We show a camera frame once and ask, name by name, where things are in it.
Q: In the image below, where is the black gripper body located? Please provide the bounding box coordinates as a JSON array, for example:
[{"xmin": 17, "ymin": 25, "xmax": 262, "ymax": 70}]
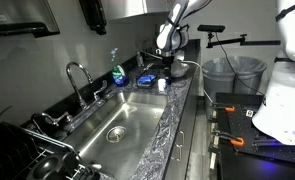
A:
[{"xmin": 162, "ymin": 52, "xmax": 174, "ymax": 78}]

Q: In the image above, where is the blue rectangular container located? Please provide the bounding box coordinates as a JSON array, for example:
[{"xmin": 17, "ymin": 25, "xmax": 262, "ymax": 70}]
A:
[{"xmin": 137, "ymin": 74, "xmax": 155, "ymax": 88}]

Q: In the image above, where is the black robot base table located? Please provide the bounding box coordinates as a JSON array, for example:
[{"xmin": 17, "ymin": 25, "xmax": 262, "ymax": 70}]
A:
[{"xmin": 214, "ymin": 93, "xmax": 295, "ymax": 180}]

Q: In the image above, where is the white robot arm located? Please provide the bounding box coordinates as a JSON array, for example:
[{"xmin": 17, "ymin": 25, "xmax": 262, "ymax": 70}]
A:
[{"xmin": 156, "ymin": 0, "xmax": 212, "ymax": 79}]

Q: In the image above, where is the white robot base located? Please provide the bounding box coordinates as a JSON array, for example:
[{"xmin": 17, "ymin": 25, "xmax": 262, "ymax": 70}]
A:
[{"xmin": 252, "ymin": 0, "xmax": 295, "ymax": 146}]

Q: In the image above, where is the white ceramic bowl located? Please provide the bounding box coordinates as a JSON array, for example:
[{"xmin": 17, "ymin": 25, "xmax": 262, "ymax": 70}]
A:
[{"xmin": 171, "ymin": 60, "xmax": 189, "ymax": 78}]

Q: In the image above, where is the small white cup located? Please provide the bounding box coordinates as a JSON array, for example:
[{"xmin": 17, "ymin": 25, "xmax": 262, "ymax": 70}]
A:
[{"xmin": 158, "ymin": 78, "xmax": 166, "ymax": 91}]

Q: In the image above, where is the small clear bottle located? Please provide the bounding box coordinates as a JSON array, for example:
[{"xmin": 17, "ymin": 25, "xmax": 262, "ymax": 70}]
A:
[{"xmin": 136, "ymin": 51, "xmax": 144, "ymax": 67}]

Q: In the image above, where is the green dish soap bottle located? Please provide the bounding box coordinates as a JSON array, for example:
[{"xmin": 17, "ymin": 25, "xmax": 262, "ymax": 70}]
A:
[{"xmin": 111, "ymin": 48, "xmax": 126, "ymax": 87}]

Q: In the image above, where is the grey trash bin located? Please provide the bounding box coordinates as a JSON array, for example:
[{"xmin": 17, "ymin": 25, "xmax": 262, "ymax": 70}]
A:
[{"xmin": 202, "ymin": 56, "xmax": 267, "ymax": 100}]

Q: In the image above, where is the black bar clamp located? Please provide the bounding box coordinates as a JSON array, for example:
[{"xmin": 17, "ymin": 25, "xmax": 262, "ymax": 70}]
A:
[{"xmin": 212, "ymin": 103, "xmax": 235, "ymax": 112}]

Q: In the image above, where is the black soap dispenser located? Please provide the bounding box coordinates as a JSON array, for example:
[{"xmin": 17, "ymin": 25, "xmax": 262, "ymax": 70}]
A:
[{"xmin": 79, "ymin": 0, "xmax": 107, "ymax": 35}]

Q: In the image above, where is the chrome kitchen faucet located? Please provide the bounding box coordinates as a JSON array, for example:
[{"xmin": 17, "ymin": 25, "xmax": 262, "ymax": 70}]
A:
[{"xmin": 65, "ymin": 61, "xmax": 109, "ymax": 111}]

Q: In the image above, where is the stainless steel sink basin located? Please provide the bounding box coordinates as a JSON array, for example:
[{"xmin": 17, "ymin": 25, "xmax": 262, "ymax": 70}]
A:
[{"xmin": 64, "ymin": 92, "xmax": 167, "ymax": 180}]

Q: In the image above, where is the black paper towel dispenser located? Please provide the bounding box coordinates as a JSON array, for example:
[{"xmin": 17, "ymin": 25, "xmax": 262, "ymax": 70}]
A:
[{"xmin": 0, "ymin": 0, "xmax": 60, "ymax": 38}]

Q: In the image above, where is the black dish drying rack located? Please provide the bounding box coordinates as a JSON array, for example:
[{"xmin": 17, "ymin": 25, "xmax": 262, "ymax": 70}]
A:
[{"xmin": 0, "ymin": 105, "xmax": 103, "ymax": 180}]

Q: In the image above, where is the white cable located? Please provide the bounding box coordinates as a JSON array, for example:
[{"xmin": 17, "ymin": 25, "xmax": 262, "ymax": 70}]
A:
[{"xmin": 181, "ymin": 59, "xmax": 215, "ymax": 104}]

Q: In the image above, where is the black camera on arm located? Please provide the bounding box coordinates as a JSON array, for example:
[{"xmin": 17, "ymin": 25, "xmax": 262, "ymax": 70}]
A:
[{"xmin": 197, "ymin": 24, "xmax": 226, "ymax": 33}]

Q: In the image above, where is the cabinet door handle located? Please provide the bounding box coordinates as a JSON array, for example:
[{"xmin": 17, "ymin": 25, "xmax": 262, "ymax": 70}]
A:
[
  {"xmin": 179, "ymin": 130, "xmax": 185, "ymax": 146},
  {"xmin": 171, "ymin": 144, "xmax": 182, "ymax": 162}
]

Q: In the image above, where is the orange handled bar clamp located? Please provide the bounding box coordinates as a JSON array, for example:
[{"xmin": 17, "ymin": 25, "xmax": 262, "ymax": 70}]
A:
[{"xmin": 212, "ymin": 130, "xmax": 245, "ymax": 147}]

